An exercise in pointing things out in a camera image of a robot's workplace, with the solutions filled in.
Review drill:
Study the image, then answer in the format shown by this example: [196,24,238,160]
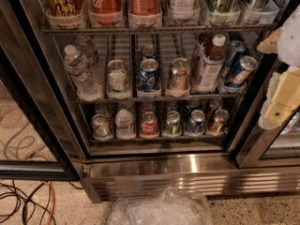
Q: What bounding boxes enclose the front clear water bottle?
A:
[64,45,102,101]

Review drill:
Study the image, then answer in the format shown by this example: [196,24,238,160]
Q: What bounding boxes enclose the rear clear water bottle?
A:
[75,36,98,68]

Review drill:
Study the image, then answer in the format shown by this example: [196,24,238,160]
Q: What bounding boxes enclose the blue pepsi can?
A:
[139,44,159,60]
[139,59,159,92]

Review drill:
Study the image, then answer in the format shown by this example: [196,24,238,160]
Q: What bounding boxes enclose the wire shelf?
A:
[42,23,278,36]
[73,93,245,104]

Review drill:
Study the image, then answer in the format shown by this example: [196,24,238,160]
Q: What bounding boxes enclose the red coca-cola can top shelf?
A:
[89,0,122,27]

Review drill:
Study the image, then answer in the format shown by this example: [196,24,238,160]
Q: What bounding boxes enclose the blue can shelf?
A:
[186,110,205,135]
[184,99,201,120]

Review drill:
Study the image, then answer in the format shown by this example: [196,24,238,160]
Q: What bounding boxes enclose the left fridge glass door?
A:
[0,0,84,181]

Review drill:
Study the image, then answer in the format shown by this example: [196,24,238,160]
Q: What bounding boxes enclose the rear blue pepsi can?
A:
[139,44,159,60]

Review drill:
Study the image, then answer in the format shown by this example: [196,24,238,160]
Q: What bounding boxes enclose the green tall can top shelf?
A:
[205,0,240,25]

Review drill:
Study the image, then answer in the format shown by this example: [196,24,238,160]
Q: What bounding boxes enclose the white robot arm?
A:
[257,5,300,130]

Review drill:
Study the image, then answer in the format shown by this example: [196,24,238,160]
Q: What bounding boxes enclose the fridge glass door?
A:
[0,0,84,181]
[224,55,300,168]

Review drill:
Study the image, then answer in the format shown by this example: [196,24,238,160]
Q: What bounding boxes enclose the rear blue red bull can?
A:
[220,40,247,79]

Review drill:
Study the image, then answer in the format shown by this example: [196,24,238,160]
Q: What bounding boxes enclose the green can bottom shelf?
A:
[163,111,181,136]

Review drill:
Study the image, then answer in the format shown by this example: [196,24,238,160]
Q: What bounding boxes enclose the orange cable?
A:
[40,180,57,225]

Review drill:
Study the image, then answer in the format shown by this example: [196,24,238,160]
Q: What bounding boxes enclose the front blue pepsi can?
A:
[139,59,159,92]

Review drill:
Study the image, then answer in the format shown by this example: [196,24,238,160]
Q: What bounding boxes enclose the rear blue can bottom shelf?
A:
[184,99,201,120]

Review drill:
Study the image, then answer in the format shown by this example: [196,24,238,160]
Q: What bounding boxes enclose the copper soda can middle shelf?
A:
[168,57,190,91]

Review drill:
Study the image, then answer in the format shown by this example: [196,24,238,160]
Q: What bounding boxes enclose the stainless fridge bottom grille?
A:
[81,154,300,203]

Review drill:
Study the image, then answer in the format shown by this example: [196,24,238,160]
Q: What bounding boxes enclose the clear water bottle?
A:
[64,45,102,101]
[75,36,98,68]

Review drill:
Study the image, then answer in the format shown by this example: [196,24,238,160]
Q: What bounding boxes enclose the yellow lacroix can top shelf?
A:
[46,0,87,30]

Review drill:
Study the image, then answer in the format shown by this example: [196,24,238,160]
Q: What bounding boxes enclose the black cables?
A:
[0,180,84,225]

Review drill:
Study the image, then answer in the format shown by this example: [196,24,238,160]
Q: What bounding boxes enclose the silver can bottom shelf left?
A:
[91,113,112,141]

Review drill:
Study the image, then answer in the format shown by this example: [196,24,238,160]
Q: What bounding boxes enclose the red orange can top shelf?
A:
[128,0,160,27]

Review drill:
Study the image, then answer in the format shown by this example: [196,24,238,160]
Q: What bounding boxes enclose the white green 7up can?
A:
[107,59,128,93]

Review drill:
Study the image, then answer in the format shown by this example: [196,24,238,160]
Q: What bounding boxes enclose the rear copper can bottom shelf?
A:
[205,97,223,119]

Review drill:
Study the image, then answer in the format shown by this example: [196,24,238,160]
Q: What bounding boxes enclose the top wire shelf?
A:
[42,23,278,36]

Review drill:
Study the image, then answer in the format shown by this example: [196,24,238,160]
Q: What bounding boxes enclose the front blue red bull can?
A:
[225,55,257,88]

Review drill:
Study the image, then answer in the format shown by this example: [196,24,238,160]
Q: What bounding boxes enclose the right fridge glass door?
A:
[224,55,300,168]

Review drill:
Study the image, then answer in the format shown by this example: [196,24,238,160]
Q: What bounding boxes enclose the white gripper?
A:
[257,27,300,130]

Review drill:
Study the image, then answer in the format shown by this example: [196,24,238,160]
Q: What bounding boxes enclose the middle wire shelf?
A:
[73,93,245,104]

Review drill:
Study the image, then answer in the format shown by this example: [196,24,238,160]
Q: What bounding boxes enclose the front iced tea bottle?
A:
[192,34,226,93]

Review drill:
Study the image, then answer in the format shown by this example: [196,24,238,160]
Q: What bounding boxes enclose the blue red bull can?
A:
[220,40,247,79]
[225,55,257,88]

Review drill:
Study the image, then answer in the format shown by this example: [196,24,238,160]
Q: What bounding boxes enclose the white label bottle top shelf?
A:
[167,0,195,20]

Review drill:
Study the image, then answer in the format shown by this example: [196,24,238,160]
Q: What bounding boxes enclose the clear plastic bag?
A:
[108,187,213,225]

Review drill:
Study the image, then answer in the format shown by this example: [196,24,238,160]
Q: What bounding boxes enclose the red coke can bottom shelf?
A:
[141,112,158,138]

